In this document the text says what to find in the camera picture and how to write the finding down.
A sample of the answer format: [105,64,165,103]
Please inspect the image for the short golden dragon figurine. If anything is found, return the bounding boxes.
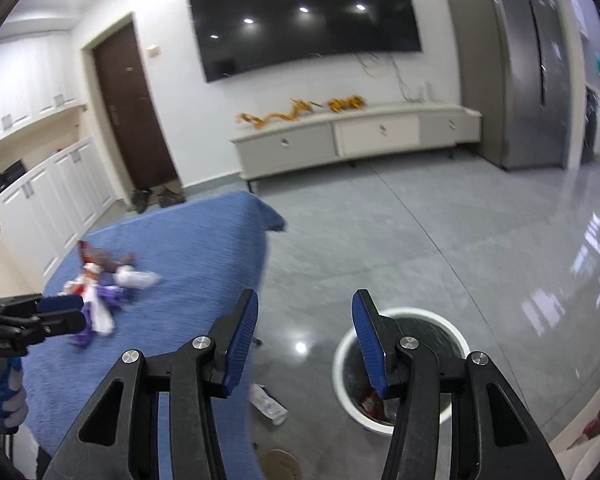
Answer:
[286,98,326,120]

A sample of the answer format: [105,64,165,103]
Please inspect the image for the white upper cabinets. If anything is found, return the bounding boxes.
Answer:
[0,34,84,144]

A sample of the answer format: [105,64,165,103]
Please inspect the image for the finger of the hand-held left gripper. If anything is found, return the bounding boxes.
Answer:
[0,293,85,317]
[0,309,88,347]

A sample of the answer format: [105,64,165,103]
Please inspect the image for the golden tiger figurine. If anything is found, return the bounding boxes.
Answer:
[328,94,367,112]

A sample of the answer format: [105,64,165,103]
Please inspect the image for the grey steel refrigerator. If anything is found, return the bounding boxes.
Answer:
[439,0,579,171]

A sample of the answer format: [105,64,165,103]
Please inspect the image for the white flat wrapper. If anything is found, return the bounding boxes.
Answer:
[249,383,289,426]

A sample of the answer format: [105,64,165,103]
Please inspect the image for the black bag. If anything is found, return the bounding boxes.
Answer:
[0,159,26,196]

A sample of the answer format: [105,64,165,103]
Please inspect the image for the dark brown door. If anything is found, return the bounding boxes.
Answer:
[92,22,181,190]

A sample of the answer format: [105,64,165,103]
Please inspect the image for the white cabinets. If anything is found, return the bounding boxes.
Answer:
[0,137,119,294]
[0,34,84,144]

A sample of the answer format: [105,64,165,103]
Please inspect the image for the white round trash bin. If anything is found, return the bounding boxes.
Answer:
[332,308,470,434]

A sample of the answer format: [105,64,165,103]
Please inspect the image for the long golden dragon figurine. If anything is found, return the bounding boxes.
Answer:
[237,110,291,129]

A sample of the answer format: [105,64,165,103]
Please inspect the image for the beige round disc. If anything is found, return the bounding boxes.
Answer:
[262,448,304,480]

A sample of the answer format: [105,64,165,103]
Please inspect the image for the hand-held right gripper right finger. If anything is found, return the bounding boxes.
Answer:
[351,288,566,480]

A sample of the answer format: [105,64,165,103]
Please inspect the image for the person's left hand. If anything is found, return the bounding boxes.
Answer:
[0,356,29,434]

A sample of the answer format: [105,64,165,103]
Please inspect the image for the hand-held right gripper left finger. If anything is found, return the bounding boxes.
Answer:
[36,289,261,480]

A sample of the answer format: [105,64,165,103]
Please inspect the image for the black wall television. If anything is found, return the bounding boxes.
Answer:
[186,0,423,84]

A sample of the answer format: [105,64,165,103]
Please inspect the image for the purple snack wrapper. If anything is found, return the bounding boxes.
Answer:
[69,327,94,351]
[99,284,132,307]

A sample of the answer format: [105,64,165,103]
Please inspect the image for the blue blanket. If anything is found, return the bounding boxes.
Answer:
[17,190,287,480]

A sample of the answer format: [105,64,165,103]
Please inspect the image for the washing machine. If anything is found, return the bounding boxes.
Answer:
[583,86,600,163]

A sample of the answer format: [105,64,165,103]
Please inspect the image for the brown red snack wrapper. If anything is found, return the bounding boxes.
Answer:
[76,240,137,274]

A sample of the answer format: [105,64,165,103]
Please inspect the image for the white grey television cabinet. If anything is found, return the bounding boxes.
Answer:
[228,100,483,194]

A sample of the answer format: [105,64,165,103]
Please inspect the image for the white lower cabinets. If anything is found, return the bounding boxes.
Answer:
[0,137,119,294]

